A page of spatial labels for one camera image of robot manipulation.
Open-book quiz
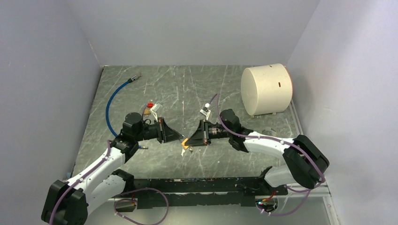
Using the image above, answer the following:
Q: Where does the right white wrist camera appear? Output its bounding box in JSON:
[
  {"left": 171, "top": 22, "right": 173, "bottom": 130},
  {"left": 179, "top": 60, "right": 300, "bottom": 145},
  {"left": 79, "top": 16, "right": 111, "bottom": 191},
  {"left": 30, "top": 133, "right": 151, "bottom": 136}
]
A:
[{"left": 199, "top": 103, "right": 212, "bottom": 121}]

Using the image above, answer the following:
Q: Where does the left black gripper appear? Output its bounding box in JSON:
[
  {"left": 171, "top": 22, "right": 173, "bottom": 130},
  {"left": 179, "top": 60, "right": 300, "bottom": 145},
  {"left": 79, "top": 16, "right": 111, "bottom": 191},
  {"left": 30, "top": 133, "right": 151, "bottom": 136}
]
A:
[{"left": 135, "top": 118, "right": 184, "bottom": 144}]

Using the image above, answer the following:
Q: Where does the blue cable with connectors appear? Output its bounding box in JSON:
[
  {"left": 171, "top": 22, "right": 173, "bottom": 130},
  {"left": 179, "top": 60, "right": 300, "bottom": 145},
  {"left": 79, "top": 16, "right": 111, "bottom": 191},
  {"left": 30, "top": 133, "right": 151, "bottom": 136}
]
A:
[{"left": 105, "top": 73, "right": 149, "bottom": 150}]

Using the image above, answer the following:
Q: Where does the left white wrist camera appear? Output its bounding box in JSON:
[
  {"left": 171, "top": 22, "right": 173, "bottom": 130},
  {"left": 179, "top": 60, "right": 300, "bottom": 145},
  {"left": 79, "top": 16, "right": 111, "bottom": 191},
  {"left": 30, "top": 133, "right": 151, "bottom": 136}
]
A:
[{"left": 149, "top": 102, "right": 163, "bottom": 121}]

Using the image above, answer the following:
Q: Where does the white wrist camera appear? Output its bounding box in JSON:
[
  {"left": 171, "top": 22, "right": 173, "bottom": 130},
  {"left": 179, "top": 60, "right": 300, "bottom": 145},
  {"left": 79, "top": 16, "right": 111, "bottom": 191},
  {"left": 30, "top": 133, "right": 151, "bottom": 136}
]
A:
[
  {"left": 199, "top": 103, "right": 212, "bottom": 121},
  {"left": 149, "top": 102, "right": 163, "bottom": 121}
]

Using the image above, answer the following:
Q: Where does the small brass padlock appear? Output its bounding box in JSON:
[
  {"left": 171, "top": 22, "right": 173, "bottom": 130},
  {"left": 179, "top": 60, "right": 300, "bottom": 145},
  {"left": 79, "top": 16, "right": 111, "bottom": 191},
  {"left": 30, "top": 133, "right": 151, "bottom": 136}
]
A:
[{"left": 181, "top": 138, "right": 189, "bottom": 150}]

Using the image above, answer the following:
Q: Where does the cream cylindrical container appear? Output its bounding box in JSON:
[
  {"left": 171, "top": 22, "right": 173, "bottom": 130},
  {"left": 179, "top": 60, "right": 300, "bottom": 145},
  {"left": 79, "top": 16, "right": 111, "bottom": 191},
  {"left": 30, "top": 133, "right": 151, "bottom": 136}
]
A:
[{"left": 241, "top": 63, "right": 293, "bottom": 116}]

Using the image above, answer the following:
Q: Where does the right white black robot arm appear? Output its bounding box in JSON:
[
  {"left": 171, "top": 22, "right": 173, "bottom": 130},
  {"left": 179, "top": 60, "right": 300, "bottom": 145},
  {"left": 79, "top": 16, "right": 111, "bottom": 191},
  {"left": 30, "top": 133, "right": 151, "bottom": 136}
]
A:
[{"left": 183, "top": 109, "right": 330, "bottom": 195}]

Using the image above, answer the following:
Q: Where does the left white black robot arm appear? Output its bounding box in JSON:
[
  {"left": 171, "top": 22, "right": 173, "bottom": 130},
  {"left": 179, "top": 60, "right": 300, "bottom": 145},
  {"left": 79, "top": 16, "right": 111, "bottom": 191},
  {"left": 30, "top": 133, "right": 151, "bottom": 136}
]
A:
[{"left": 41, "top": 112, "right": 183, "bottom": 225}]

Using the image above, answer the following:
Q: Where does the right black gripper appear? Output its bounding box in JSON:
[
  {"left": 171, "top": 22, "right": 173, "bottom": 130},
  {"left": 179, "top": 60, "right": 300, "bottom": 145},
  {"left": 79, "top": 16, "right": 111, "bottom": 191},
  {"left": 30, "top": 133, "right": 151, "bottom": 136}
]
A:
[{"left": 185, "top": 119, "right": 232, "bottom": 146}]

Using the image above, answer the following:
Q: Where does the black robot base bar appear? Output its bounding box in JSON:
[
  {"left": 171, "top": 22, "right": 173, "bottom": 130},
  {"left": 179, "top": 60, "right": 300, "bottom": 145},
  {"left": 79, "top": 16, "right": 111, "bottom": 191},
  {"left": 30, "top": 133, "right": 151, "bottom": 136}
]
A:
[{"left": 116, "top": 177, "right": 288, "bottom": 209}]

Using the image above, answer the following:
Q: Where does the clear tape ring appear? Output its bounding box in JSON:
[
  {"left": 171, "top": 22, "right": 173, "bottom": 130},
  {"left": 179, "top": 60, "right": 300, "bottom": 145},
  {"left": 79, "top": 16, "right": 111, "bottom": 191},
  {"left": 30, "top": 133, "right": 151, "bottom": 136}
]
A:
[{"left": 261, "top": 127, "right": 278, "bottom": 139}]

